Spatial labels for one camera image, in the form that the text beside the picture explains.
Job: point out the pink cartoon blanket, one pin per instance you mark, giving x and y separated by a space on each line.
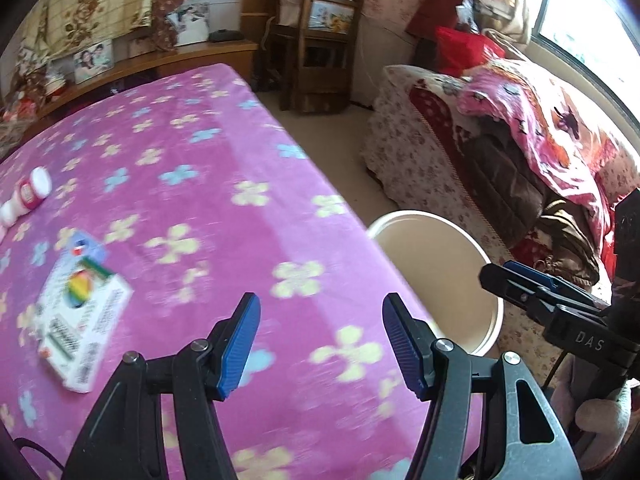
565 137

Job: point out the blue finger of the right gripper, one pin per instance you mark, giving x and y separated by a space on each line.
557 285
536 301

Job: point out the blue white medicine box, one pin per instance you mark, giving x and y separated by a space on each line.
83 245

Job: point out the white round trash bin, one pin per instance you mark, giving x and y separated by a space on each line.
441 263

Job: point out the yellow floral hanging cloth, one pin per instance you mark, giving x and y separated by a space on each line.
56 28

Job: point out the brown jacket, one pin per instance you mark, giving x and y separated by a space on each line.
540 228

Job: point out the wooden chair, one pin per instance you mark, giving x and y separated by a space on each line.
310 47

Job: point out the white rainbow medicine box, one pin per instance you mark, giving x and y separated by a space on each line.
76 313

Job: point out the white cat picture frame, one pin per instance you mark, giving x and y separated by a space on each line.
190 22

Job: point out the pink floral table cloth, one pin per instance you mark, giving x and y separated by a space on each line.
199 196

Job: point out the white yogurt drink bottle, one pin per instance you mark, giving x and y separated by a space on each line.
28 194

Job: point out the red plastic bag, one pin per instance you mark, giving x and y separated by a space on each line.
458 51

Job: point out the wooden sideboard shelf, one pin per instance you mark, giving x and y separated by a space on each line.
237 54

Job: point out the right hand white glove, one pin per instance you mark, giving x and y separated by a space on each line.
603 422

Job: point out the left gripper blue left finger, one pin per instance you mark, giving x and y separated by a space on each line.
122 438

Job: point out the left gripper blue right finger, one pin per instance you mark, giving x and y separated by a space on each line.
521 436

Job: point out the framed family photo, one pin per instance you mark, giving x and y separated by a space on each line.
93 61

